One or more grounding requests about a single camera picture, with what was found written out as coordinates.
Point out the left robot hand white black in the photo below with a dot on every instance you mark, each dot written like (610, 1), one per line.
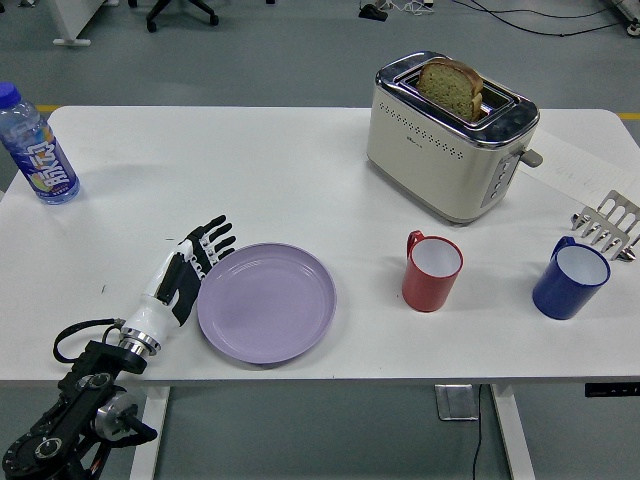
(150, 312)

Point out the purple round plate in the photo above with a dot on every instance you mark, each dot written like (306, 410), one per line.
(267, 305)

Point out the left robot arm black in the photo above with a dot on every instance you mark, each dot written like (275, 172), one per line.
(75, 395)

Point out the white table leg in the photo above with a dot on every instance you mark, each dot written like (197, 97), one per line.
(512, 435)
(159, 405)

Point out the clear drink bottle blue label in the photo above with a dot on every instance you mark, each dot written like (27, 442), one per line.
(45, 160)

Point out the red mug white inside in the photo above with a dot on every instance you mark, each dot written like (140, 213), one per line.
(425, 287)

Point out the black office chair base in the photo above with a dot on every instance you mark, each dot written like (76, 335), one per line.
(165, 12)

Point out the cream and chrome toaster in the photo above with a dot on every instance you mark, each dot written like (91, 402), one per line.
(430, 165)

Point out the silver box under table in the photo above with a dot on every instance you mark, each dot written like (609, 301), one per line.
(455, 402)

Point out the brown bread slice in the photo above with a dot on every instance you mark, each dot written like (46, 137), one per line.
(445, 87)

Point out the black device on floor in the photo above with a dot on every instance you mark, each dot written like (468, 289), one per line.
(372, 11)

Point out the blue mug white inside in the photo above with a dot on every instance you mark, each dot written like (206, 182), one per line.
(557, 295)

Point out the white paper sheet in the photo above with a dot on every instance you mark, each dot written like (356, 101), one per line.
(575, 160)

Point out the black table control panel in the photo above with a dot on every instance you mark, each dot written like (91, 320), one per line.
(612, 390)

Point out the silver metal toast rack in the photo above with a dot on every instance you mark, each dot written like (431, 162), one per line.
(612, 220)

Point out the white desk frame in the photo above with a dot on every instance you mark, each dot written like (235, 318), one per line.
(75, 25)

